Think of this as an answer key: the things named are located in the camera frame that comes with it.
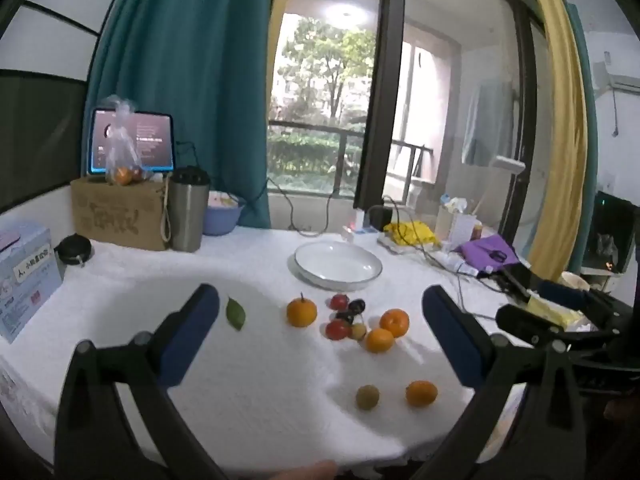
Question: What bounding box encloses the purple cloth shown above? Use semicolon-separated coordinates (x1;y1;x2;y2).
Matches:
457;234;521;274

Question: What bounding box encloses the teal curtain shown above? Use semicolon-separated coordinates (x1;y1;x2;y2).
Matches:
564;0;599;272
82;0;281;231

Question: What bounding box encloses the clear plastic bag with fruit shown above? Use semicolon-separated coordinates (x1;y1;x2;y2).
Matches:
102;95;153;186

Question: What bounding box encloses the grey cable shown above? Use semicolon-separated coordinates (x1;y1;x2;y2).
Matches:
412;240;498;320

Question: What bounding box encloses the black power adapter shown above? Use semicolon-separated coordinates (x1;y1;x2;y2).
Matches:
370;205;394;233

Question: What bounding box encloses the green leaf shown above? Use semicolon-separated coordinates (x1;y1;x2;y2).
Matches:
226;296;247;331

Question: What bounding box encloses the steel tumbler with black lid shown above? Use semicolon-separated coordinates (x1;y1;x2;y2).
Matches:
167;166;211;253

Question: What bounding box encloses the black door frame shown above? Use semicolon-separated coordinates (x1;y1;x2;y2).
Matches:
352;0;407;211

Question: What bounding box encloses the tablet with lit screen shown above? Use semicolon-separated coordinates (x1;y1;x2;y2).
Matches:
87;107;176;178

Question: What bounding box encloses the black computer case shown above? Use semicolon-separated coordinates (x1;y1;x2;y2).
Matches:
582;191;638;275

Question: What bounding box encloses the balcony railing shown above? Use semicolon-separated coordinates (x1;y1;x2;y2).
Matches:
267;119;435;197

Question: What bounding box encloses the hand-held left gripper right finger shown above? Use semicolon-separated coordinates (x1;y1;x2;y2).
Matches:
410;285;586;480

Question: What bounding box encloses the white plate with dark rim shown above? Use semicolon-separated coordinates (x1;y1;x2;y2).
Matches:
293;241;383;291

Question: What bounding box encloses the yellow plastic bag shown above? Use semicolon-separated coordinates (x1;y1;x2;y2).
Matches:
384;220;442;249

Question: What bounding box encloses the white slatted basket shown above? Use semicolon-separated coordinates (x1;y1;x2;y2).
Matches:
435;205;483;247

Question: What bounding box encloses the white textured tablecloth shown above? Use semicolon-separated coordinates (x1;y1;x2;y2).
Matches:
0;225;551;476

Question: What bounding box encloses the brown-green round fruit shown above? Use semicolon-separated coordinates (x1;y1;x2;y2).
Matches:
355;384;380;411

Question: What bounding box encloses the light blue printed box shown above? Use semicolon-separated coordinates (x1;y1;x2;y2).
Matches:
0;220;66;345

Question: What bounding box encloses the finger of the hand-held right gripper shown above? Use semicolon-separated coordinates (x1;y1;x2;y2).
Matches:
496;304;576;348
539;280;633;328

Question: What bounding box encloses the black round lid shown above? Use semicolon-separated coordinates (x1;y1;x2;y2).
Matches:
54;234;93;265

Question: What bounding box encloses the black charger cable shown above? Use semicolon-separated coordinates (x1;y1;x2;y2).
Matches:
266;176;357;237

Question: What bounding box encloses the black tablet cable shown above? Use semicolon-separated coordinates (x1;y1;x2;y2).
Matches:
174;140;201;168

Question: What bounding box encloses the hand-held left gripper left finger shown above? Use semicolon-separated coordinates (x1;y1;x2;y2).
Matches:
54;283;231;480

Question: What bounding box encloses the brown cardboard box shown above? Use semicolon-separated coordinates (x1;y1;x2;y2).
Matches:
70;175;173;252

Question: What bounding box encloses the white desk lamp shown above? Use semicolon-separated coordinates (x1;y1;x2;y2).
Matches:
470;155;527;216

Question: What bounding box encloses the white tube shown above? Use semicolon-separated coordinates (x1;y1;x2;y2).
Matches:
439;252;481;277

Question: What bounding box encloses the blue bowl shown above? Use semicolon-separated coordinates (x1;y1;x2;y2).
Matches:
202;191;247;237

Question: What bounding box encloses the yellow curtain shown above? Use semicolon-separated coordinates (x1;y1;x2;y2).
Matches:
520;0;590;277
270;0;300;66

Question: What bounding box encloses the orange tangerine with stem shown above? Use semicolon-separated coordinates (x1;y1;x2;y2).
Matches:
286;292;318;328

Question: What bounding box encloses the white air conditioner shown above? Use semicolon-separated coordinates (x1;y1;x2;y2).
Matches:
592;50;640;95

